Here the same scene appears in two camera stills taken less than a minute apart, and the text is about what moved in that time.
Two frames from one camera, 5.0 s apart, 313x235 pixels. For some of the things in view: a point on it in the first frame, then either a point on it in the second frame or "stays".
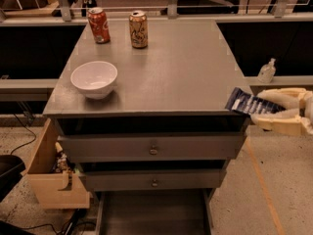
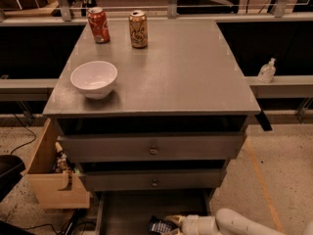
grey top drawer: (152, 147) stays
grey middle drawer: (153, 179) stays
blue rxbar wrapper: (248, 104) → (157, 225)
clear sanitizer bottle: (267, 72) stays
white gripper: (309, 111) → (190, 225)
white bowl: (96, 78) stays
